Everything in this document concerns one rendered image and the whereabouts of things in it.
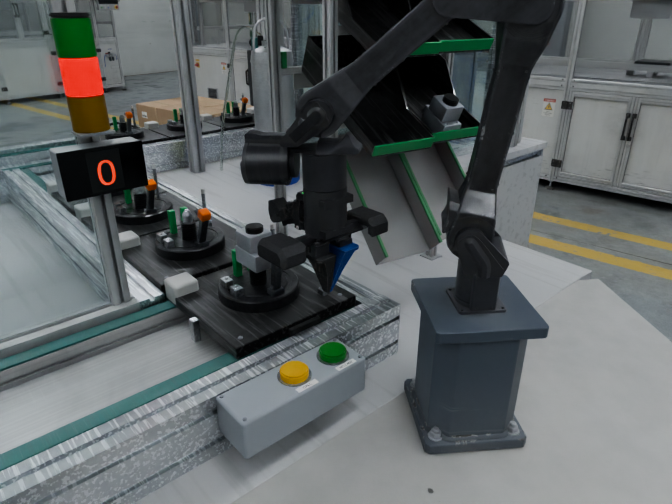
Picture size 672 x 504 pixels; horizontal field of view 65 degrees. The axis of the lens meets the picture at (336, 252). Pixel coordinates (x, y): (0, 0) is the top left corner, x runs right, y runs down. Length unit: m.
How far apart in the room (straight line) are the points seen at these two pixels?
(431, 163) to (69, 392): 0.81
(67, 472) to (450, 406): 0.47
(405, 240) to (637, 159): 3.74
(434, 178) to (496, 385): 0.55
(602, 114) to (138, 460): 4.31
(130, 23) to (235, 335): 12.29
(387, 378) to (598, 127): 3.95
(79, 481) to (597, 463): 0.66
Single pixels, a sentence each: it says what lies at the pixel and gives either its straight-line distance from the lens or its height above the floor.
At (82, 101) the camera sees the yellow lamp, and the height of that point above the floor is 1.30.
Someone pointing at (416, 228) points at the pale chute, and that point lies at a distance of 1.06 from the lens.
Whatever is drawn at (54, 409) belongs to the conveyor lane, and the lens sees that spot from 0.86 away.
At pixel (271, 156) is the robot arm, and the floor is 1.26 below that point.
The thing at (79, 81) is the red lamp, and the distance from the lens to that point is 0.83.
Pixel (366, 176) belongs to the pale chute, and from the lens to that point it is 1.06.
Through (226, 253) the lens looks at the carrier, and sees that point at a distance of 1.09.
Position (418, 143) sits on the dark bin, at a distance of 0.97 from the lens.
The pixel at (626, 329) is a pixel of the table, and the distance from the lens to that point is 1.17.
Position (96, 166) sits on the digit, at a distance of 0.85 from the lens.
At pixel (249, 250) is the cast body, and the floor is 1.06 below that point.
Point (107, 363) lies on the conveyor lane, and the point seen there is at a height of 0.92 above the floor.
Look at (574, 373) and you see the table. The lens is 1.00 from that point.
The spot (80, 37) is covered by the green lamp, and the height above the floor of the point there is 1.39.
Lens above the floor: 1.43
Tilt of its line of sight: 25 degrees down
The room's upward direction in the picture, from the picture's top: straight up
